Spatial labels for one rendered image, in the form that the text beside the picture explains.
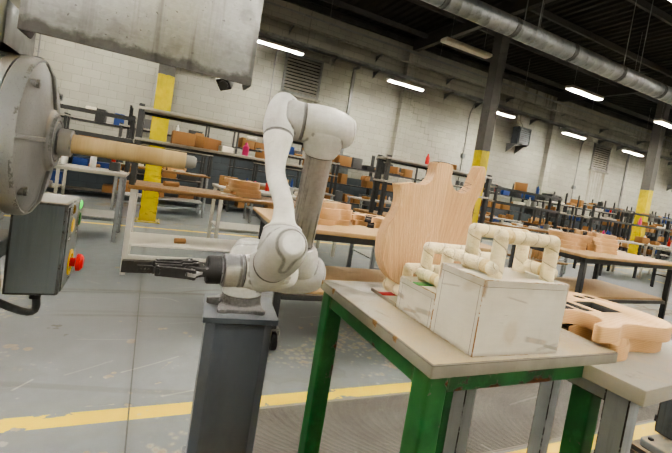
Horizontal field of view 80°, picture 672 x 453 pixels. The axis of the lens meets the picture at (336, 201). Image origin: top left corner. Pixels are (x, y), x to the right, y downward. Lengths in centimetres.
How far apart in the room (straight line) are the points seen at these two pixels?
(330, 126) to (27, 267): 91
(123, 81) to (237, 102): 290
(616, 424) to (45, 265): 137
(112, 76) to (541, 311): 1153
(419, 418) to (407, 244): 50
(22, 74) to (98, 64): 1132
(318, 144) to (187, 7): 82
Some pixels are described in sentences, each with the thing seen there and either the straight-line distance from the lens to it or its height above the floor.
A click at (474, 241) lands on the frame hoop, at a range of 101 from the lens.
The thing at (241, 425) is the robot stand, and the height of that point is 28.
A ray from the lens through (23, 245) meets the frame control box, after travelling 104.
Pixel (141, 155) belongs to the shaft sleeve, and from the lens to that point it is 79.
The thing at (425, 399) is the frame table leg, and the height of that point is 85.
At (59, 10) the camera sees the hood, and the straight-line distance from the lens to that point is 68.
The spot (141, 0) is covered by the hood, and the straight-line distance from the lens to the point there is 68.
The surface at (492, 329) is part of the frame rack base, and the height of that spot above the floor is 99.
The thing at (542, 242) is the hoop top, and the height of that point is 119.
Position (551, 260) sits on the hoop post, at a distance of 108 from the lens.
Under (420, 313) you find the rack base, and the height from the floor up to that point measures 95.
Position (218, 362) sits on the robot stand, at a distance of 164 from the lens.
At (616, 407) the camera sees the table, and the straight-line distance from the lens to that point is 130.
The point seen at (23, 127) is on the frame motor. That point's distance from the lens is 71.
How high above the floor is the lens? 126
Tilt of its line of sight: 3 degrees down
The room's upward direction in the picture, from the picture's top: 9 degrees clockwise
